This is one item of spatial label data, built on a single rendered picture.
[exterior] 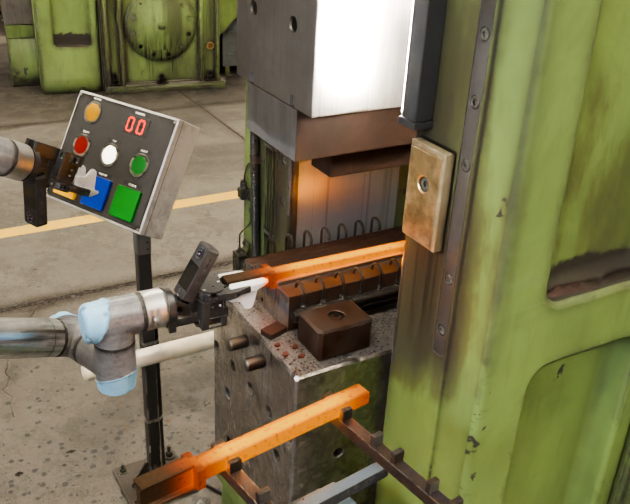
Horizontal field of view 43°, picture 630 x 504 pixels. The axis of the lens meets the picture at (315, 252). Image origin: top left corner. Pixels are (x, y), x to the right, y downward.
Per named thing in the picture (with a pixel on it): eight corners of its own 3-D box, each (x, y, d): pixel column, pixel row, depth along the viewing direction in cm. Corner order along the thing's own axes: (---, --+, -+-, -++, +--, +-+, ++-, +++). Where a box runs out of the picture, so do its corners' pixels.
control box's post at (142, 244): (151, 488, 243) (132, 154, 193) (147, 480, 246) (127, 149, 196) (163, 484, 244) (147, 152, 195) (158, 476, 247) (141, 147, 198)
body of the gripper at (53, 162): (88, 159, 166) (43, 143, 156) (74, 197, 166) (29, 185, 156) (64, 150, 170) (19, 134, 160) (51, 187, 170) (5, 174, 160)
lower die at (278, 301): (287, 331, 157) (289, 293, 153) (244, 285, 172) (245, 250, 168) (454, 286, 176) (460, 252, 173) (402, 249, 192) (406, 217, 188)
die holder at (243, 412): (287, 555, 164) (296, 378, 143) (214, 444, 193) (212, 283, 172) (495, 470, 189) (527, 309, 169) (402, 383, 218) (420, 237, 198)
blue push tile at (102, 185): (100, 210, 187) (110, 180, 187) (78, 202, 191) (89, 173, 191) (105, 212, 189) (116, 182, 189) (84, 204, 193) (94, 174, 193)
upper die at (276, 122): (294, 162, 141) (296, 110, 137) (246, 128, 156) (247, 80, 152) (477, 134, 160) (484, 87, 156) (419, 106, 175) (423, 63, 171)
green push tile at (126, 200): (130, 223, 182) (140, 192, 182) (107, 214, 186) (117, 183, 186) (135, 224, 184) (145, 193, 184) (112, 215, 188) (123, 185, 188)
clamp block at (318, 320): (318, 363, 148) (320, 333, 145) (296, 340, 154) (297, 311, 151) (372, 347, 153) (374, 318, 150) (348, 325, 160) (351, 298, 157)
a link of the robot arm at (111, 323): (78, 335, 147) (74, 295, 143) (135, 322, 152) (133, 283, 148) (89, 357, 141) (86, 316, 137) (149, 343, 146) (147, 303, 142)
